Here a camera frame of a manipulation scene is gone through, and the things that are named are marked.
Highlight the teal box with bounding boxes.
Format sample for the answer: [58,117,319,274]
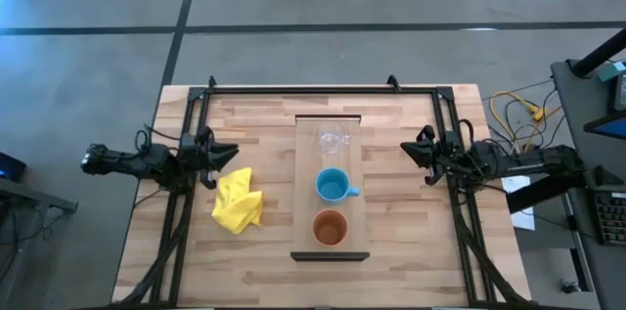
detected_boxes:
[597,60,626,82]

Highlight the blue-lit black device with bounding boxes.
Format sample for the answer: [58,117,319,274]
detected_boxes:
[0,152,27,183]

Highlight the black pole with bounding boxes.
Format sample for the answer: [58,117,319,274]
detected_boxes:
[570,28,626,78]

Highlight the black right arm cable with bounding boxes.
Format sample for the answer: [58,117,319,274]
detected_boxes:
[457,117,476,146]

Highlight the clear glass mug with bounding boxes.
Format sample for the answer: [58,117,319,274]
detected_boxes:
[317,128,352,156]

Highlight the blue screen laptop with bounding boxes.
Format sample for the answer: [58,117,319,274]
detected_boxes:
[584,113,626,141]

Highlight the orange plastic cup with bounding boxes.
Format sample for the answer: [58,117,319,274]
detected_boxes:
[311,208,349,247]

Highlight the grey desk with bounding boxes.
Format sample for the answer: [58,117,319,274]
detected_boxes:
[551,58,626,310]

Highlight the yellow cloth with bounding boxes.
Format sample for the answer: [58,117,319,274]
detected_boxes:
[210,166,265,236]

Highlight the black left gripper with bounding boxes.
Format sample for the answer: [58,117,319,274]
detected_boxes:
[179,126,240,189]

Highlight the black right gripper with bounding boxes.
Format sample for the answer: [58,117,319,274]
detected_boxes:
[399,126,464,187]

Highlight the grey side stand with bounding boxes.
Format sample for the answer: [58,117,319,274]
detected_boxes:
[0,177,79,310]

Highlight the blue plastic mug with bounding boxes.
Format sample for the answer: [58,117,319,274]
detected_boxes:
[314,167,362,203]

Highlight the black desk beam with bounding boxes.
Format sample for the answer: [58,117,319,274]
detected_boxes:
[506,171,588,214]

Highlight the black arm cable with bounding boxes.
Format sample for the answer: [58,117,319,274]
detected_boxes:
[457,117,476,146]
[134,123,182,155]

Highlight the black aluminium table frame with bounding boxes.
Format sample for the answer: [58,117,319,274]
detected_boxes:
[112,74,534,310]

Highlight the black keyboard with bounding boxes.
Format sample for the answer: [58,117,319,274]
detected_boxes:
[592,190,626,246]

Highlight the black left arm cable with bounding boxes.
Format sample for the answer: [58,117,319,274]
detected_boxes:
[134,123,182,155]

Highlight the white paper sheet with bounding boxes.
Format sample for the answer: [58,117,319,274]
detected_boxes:
[501,175,537,232]

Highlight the yellow cable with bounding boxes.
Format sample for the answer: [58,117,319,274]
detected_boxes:
[490,90,550,154]

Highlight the black triangular bracket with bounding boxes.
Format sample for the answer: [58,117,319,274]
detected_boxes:
[594,165,625,187]

